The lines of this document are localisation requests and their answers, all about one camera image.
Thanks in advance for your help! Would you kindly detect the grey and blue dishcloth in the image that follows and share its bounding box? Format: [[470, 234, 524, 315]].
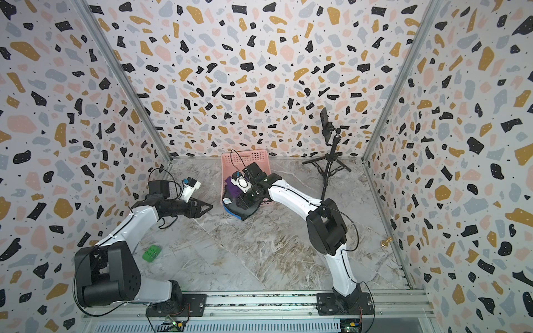
[[222, 197, 251, 221]]

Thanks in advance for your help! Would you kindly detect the purple square dishcloth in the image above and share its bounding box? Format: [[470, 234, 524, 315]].
[[225, 176, 246, 200]]

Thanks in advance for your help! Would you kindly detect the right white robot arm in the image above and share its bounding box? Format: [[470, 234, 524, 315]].
[[222, 173, 362, 313]]

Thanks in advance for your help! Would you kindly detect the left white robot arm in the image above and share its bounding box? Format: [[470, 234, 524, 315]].
[[72, 178, 213, 315]]

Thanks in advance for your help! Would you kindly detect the pink plastic basket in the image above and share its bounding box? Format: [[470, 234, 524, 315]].
[[220, 148, 273, 205]]

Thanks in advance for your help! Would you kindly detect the green plastic block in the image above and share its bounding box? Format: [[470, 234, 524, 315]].
[[142, 245, 162, 263]]

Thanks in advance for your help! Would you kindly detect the black tripod with phone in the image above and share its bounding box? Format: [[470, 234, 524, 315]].
[[303, 108, 352, 201]]

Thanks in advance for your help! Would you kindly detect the left green circuit board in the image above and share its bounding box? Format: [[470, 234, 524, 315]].
[[165, 319, 186, 332]]

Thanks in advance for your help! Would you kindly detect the green circuit board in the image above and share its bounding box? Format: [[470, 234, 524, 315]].
[[165, 319, 186, 332], [340, 319, 362, 333]]

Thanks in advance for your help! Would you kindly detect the small brass knob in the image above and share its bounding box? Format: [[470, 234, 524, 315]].
[[380, 237, 393, 248]]

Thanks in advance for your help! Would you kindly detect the right green circuit board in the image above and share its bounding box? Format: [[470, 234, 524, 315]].
[[340, 319, 362, 333]]

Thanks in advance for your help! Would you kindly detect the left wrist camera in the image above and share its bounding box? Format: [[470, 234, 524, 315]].
[[180, 177, 201, 203]]

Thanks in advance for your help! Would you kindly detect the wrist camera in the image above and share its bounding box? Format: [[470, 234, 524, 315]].
[[231, 171, 251, 193], [180, 177, 201, 203]]

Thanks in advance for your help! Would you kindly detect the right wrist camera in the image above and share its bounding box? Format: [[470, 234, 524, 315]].
[[231, 171, 251, 193]]

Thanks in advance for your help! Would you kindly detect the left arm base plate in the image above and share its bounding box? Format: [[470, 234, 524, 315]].
[[145, 294, 208, 318]]

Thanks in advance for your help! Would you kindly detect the aluminium mounting rail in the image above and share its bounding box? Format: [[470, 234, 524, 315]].
[[80, 289, 440, 332]]

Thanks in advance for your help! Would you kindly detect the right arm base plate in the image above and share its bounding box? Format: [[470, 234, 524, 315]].
[[316, 292, 375, 316]]

